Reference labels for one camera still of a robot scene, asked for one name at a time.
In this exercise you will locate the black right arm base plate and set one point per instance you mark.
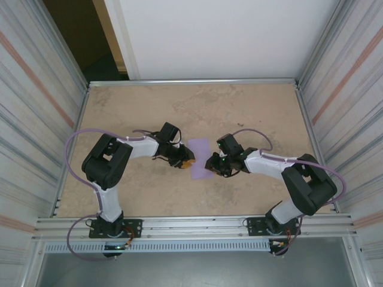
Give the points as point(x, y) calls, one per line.
point(254, 227)

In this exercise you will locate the black base controller board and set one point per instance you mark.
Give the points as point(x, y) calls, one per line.
point(115, 254)
point(278, 251)

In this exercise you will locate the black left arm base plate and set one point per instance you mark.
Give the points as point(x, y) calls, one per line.
point(134, 227)

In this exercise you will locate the wide aluminium mounting rail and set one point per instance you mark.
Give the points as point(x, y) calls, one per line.
point(194, 227)

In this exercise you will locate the grey metal shelf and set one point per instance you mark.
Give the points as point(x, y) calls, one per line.
point(194, 269)

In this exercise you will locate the aluminium corner post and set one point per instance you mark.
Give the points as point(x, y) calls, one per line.
point(323, 45)
point(61, 45)

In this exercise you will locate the thin aluminium table edge rail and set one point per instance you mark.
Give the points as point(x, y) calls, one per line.
point(194, 82)

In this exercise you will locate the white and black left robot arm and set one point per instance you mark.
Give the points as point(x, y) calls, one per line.
point(104, 167)

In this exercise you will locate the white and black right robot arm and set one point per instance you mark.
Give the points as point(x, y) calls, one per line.
point(311, 185)

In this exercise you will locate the white door frame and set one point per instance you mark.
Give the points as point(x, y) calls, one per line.
point(122, 39)

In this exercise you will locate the aluminium side table rail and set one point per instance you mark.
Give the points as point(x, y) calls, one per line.
point(316, 149)
point(78, 122)

